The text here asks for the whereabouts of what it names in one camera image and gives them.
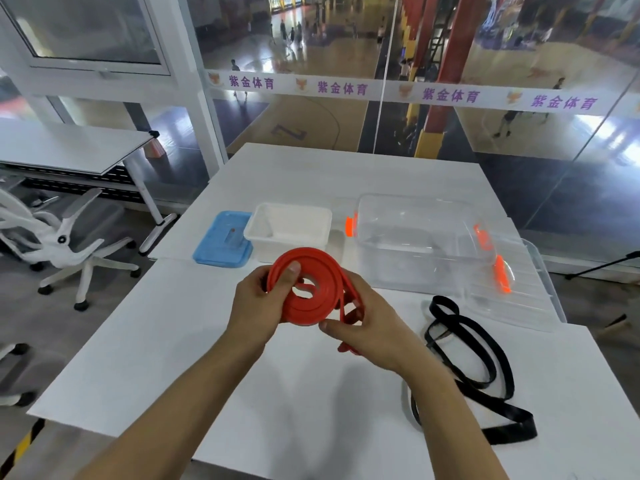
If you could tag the person's right hand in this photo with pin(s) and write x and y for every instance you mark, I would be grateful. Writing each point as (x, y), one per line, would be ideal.
(372, 327)

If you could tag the person's left hand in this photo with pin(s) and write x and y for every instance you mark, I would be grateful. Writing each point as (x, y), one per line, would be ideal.
(255, 309)

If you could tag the person's left thumb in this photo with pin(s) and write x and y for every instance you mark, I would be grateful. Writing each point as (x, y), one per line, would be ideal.
(287, 282)

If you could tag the person's right thumb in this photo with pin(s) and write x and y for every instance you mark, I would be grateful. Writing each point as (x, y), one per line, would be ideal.
(334, 328)

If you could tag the red resistance band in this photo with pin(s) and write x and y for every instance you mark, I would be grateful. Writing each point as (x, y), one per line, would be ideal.
(312, 287)

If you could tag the person's left forearm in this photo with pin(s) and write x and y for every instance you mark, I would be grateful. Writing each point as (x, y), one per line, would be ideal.
(185, 409)

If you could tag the person's right forearm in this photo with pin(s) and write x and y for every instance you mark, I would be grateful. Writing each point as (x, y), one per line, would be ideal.
(450, 419)

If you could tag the white plastic container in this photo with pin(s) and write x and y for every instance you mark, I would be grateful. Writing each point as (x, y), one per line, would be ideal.
(290, 228)

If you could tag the blue plastic lid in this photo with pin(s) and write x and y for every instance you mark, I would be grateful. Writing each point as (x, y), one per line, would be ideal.
(223, 239)

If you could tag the clear plastic storage box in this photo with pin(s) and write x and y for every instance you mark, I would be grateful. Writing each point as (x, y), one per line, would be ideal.
(417, 239)

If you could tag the black resistance band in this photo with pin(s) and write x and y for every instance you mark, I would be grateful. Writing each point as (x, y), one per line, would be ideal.
(475, 369)

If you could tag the clear storage box lid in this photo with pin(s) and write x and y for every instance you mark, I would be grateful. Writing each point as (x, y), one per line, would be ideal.
(520, 289)

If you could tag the white banner strip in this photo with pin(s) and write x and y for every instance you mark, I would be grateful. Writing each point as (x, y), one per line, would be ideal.
(420, 92)

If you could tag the white office chair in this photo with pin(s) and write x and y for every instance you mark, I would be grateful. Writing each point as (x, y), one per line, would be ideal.
(55, 239)

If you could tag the white desk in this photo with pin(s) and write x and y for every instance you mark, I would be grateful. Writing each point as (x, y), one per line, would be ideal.
(80, 154)

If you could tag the black tripod leg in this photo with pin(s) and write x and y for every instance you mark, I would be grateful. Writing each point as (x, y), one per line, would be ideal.
(600, 264)

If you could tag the white window frame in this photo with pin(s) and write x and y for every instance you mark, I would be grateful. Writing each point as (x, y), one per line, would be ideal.
(85, 34)

